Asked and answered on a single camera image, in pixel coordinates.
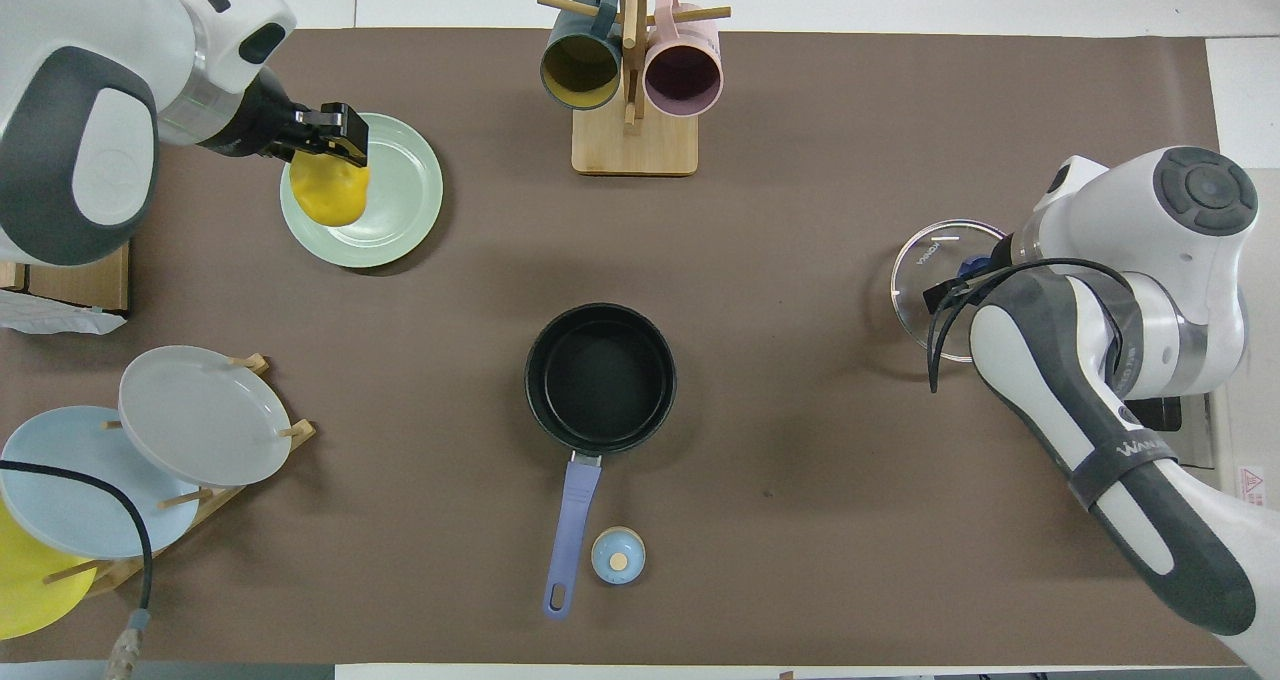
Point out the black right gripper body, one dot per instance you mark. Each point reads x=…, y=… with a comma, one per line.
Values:
x=1000, y=255

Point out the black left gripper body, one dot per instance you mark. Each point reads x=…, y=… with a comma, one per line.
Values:
x=295, y=125

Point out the glass lid with blue knob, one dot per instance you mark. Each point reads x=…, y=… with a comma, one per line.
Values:
x=915, y=300

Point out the yellow potato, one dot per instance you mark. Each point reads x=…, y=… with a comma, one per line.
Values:
x=330, y=192

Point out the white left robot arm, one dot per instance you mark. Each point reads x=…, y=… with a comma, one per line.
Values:
x=80, y=160

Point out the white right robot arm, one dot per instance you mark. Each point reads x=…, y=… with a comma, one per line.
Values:
x=1200, y=260

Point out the pale green plate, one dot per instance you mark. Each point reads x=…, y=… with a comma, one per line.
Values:
x=400, y=200

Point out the grey plate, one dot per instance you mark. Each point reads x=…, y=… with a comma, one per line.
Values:
x=200, y=415

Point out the light blue plate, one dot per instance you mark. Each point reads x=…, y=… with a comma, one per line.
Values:
x=70, y=520

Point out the wooden plate rack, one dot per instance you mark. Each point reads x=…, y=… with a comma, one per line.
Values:
x=120, y=572

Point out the yellow plate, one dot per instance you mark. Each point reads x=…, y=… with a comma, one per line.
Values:
x=30, y=590

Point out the brown table mat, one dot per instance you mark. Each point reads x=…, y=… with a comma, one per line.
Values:
x=800, y=260

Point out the dark teal mug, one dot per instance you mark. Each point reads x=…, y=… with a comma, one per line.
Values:
x=580, y=65

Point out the wooden mug tree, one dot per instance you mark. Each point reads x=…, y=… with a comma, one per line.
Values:
x=635, y=150

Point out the white marble pattern cloth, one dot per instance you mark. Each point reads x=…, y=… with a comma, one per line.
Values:
x=50, y=315

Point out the light wooden board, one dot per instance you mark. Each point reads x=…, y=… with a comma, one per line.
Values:
x=10, y=275

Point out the pink mug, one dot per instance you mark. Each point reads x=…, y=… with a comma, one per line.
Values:
x=683, y=75

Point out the beige toaster oven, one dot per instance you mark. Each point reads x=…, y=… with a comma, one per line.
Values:
x=1250, y=485

